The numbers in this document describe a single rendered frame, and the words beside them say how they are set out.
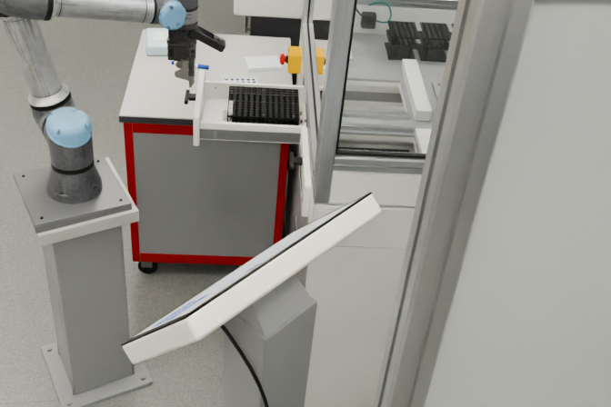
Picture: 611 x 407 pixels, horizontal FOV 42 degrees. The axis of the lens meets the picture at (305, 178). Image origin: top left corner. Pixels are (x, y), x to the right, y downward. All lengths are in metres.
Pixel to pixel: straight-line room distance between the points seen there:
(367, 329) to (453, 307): 1.64
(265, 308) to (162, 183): 1.32
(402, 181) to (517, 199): 1.35
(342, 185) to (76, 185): 0.75
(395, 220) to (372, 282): 0.23
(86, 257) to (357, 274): 0.79
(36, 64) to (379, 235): 1.02
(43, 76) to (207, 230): 0.99
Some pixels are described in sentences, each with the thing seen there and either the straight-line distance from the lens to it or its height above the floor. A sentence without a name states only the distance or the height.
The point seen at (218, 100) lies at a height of 0.84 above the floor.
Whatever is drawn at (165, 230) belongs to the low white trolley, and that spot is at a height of 0.25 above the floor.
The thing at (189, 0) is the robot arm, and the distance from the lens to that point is 2.33.
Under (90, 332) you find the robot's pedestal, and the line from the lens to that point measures 2.63.
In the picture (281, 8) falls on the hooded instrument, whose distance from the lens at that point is 3.25.
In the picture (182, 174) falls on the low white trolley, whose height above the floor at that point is 0.51.
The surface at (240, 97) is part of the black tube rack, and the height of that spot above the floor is 0.90.
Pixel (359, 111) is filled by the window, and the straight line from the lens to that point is 1.92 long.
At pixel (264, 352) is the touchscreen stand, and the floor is 0.98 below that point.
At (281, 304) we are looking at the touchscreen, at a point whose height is 1.04.
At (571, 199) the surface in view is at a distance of 0.71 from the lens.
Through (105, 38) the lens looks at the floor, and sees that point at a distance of 4.83.
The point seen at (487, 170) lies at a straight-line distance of 0.64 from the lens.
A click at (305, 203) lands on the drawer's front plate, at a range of 2.17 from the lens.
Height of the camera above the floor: 2.22
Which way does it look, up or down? 37 degrees down
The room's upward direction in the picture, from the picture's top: 6 degrees clockwise
